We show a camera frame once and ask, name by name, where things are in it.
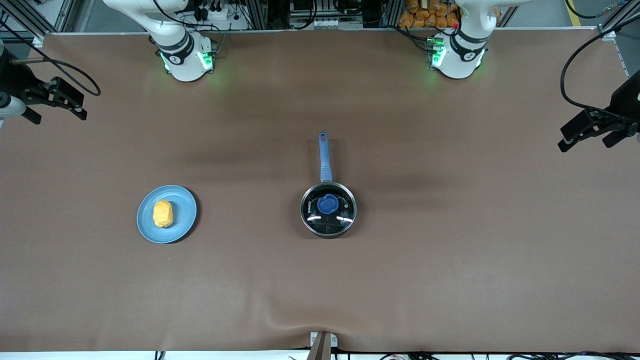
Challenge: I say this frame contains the yellow potato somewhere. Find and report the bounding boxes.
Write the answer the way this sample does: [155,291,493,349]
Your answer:
[152,200,174,229]

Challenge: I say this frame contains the glass lid with blue knob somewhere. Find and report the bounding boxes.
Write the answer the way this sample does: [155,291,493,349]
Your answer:
[301,183,357,237]

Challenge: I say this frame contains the blue round plate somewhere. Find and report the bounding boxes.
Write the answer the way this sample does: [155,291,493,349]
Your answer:
[136,185,198,245]

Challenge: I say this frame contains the white power strip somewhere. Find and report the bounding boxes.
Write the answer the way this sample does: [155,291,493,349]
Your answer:
[192,4,251,32]

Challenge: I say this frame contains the brown table mat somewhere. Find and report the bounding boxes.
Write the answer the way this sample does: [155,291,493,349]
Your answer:
[0,28,640,353]

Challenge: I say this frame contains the bag of orange items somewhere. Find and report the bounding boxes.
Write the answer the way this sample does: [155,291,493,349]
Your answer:
[397,0,462,30]

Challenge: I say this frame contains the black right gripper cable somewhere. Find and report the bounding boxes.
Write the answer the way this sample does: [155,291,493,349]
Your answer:
[0,15,102,97]

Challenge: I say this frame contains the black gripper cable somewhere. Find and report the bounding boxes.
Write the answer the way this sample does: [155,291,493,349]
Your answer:
[0,15,102,97]
[559,27,640,118]

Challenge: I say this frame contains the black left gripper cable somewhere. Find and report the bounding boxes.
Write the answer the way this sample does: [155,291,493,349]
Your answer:
[559,27,640,118]

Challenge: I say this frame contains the black cable at arm base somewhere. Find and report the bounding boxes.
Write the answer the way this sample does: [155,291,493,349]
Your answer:
[392,25,432,52]

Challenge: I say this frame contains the aluminium frame post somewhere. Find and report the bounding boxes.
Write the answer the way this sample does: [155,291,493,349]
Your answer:
[384,0,402,28]
[249,0,269,29]

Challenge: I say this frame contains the steel pot with blue handle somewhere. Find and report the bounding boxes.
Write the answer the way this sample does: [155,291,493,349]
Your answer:
[300,131,358,239]

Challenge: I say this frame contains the metal table clamp bracket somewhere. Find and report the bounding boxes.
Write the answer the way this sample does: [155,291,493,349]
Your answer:
[309,330,339,360]

